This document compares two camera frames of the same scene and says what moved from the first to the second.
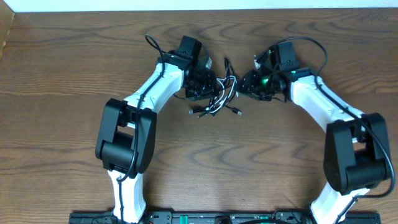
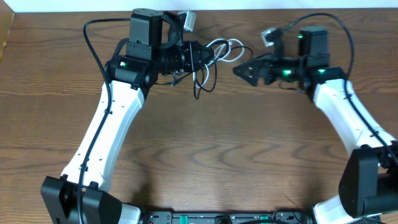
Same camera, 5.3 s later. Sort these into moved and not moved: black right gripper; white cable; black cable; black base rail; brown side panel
Moved: black right gripper; black cable; white cable
Not moved: brown side panel; black base rail
